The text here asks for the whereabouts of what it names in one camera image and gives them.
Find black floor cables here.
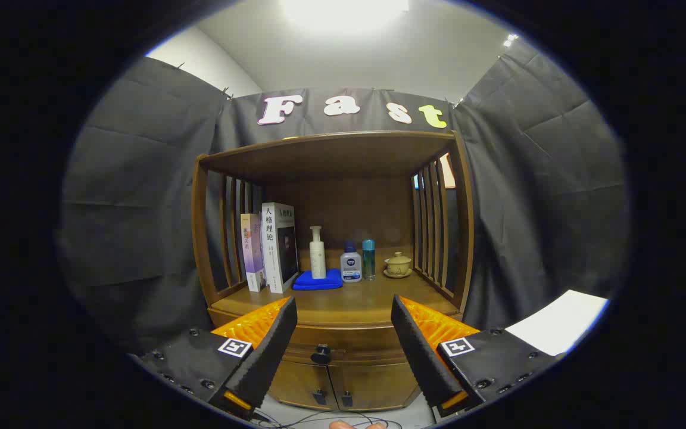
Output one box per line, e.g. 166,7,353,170
254,408,403,429

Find white pump bottle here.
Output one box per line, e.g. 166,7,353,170
309,226,327,279

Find wooden cabinet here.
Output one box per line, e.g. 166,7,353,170
191,130,476,413

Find wooden countertop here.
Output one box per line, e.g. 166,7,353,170
211,249,462,327

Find purple book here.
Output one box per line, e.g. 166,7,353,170
240,213,266,293

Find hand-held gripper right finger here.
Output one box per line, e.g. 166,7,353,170
391,294,564,418

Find white book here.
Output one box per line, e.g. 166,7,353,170
261,202,300,294

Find blue folded cloth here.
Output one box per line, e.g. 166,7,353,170
292,268,344,291

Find white flat sheet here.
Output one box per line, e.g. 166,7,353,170
505,290,610,357

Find ceramic lidded teacup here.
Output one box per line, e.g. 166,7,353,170
383,251,413,279

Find wooden drawer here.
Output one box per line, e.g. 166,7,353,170
208,307,463,365

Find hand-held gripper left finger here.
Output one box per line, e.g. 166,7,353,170
132,296,299,421

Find wooden cabinet door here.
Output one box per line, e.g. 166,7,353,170
328,360,421,412
269,357,338,411

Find white bottle with blue cap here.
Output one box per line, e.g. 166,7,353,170
340,241,363,283

